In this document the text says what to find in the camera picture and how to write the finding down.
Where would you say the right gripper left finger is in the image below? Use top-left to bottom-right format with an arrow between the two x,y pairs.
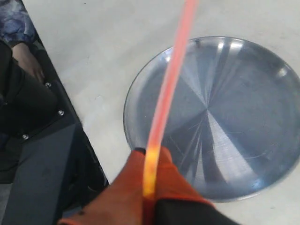
58,148 -> 150,225

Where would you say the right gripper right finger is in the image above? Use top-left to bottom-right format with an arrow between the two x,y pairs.
153,147 -> 237,225

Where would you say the thin red straw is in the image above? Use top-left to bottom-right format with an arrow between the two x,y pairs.
142,0 -> 197,201

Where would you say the blue patterned sleeve forearm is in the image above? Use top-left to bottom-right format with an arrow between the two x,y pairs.
0,0 -> 36,47

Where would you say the bystander bare hand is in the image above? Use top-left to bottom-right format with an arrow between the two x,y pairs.
12,43 -> 45,83

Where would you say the round stainless steel plate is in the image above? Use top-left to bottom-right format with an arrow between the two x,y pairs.
123,36 -> 300,203

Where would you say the black table frame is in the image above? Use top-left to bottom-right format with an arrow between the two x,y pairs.
0,41 -> 108,225

